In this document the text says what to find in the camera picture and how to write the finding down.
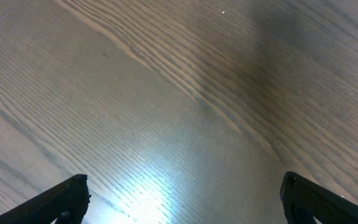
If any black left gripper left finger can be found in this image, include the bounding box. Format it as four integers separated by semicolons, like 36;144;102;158
0;174;91;224

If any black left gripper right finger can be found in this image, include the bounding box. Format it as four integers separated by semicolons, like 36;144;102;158
280;171;358;224

